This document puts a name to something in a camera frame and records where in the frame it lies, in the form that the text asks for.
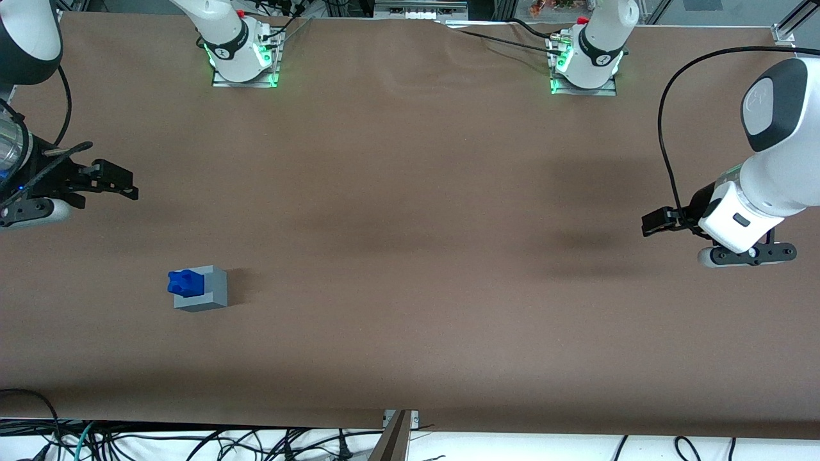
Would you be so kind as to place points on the gray square base block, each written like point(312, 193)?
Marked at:
point(216, 291)

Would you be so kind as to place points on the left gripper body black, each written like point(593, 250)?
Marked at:
point(699, 203)

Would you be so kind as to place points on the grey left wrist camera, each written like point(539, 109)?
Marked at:
point(749, 254)

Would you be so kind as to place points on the aluminium frame corner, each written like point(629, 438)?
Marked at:
point(785, 33)

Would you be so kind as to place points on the grey device box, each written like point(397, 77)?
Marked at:
point(419, 9)

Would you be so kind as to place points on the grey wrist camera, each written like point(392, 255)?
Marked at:
point(38, 212)
point(749, 254)

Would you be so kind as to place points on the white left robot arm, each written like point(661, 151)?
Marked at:
point(781, 160)

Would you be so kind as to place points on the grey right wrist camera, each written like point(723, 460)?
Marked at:
point(38, 212)

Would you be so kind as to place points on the blue plastic part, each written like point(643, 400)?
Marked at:
point(186, 283)

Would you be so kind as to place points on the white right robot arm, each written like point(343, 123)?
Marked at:
point(221, 32)

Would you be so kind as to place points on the brown paper table cover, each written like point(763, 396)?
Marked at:
point(410, 192)

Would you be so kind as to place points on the aluminium profile beam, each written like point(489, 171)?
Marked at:
point(392, 442)

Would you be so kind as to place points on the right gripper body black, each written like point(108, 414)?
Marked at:
point(50, 176)

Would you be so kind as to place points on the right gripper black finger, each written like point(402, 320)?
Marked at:
point(112, 174)
point(122, 191)

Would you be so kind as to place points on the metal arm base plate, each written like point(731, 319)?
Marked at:
point(246, 82)
point(586, 91)

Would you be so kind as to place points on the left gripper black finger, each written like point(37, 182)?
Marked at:
point(655, 230)
point(660, 216)

